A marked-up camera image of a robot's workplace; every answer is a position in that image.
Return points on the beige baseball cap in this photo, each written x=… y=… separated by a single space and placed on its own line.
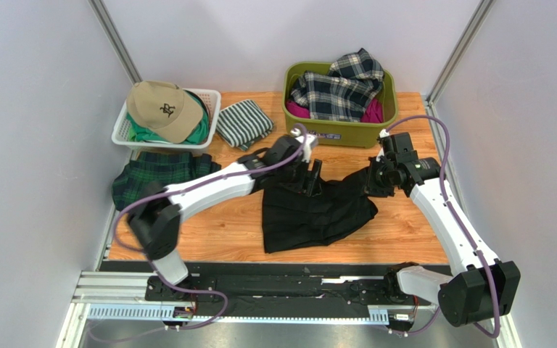
x=164 y=108

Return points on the green plaid skirt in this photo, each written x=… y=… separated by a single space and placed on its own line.
x=163 y=168

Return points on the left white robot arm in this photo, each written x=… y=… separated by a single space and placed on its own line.
x=156 y=219

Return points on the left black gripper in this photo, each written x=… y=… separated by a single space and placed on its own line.
x=306 y=185

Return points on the green garment in basket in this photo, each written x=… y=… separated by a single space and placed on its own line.
x=137 y=133

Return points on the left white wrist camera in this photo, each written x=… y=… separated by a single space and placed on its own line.
x=306 y=143

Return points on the pink garment in tub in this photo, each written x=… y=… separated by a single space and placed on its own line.
x=373 y=114

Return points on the white plastic basket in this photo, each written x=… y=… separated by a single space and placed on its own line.
x=211 y=99

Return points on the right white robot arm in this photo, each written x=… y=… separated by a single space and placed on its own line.
x=480 y=286

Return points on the black garment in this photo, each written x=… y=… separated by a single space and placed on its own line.
x=294 y=221

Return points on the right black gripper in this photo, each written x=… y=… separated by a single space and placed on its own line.
x=377 y=179

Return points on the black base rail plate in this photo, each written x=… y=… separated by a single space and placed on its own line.
x=285 y=291

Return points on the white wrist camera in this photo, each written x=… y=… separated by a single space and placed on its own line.
x=384 y=133
x=306 y=143

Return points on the olive green plastic tub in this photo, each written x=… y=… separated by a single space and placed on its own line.
x=361 y=135

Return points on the grey white plaid skirt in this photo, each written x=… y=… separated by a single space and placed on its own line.
x=344 y=92

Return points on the striped folded cloth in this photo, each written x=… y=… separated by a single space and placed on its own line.
x=243 y=124

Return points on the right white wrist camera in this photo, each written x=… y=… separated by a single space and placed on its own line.
x=384 y=133

